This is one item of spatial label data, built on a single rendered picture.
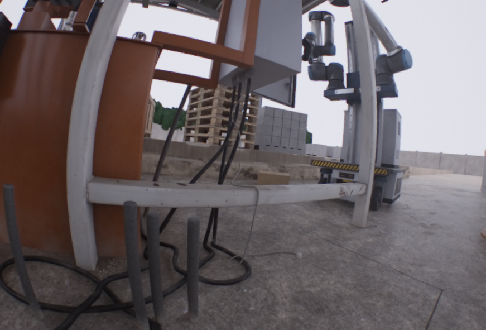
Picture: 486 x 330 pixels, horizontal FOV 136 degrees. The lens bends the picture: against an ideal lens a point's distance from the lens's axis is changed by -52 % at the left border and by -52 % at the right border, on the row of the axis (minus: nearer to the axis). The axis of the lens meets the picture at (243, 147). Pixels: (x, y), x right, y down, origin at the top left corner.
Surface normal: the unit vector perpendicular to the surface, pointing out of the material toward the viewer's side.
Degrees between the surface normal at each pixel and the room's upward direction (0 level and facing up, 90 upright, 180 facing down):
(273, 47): 90
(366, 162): 100
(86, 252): 93
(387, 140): 90
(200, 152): 91
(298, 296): 0
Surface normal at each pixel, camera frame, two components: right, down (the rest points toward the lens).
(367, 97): -0.89, 0.07
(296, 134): 0.26, 0.03
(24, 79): 0.51, 0.05
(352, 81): -0.78, -0.09
